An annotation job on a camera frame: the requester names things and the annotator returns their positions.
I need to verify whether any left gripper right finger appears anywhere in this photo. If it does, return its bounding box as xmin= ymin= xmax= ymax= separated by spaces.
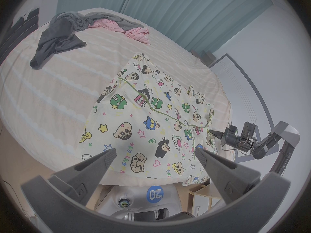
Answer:
xmin=196 ymin=147 xmax=262 ymax=205

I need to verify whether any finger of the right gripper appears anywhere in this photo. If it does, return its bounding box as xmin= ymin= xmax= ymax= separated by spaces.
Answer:
xmin=209 ymin=130 xmax=225 ymax=143

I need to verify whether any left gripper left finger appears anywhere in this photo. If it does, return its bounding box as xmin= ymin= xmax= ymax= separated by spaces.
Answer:
xmin=48 ymin=148 xmax=117 ymax=206

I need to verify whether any white printed pyjama top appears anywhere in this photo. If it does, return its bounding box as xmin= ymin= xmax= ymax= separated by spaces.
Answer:
xmin=79 ymin=53 xmax=218 ymax=186

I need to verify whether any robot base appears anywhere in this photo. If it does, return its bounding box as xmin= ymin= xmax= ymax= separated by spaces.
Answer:
xmin=93 ymin=183 xmax=196 ymax=224

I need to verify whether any pale wooden cabinet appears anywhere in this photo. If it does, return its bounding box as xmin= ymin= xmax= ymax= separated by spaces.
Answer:
xmin=188 ymin=180 xmax=223 ymax=216

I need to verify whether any grey bedside table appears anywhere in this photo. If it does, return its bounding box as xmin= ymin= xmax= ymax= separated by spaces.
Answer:
xmin=190 ymin=50 xmax=217 ymax=66

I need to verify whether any bed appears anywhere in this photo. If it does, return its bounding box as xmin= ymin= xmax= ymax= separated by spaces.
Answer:
xmin=0 ymin=7 xmax=276 ymax=187

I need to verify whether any pink garment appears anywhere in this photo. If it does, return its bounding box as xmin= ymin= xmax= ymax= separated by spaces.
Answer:
xmin=88 ymin=18 xmax=151 ymax=44

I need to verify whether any dark grey garment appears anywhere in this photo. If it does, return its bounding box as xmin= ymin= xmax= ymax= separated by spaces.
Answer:
xmin=30 ymin=16 xmax=87 ymax=70

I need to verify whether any black furniture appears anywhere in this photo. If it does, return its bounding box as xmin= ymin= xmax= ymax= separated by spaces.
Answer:
xmin=0 ymin=7 xmax=40 ymax=65

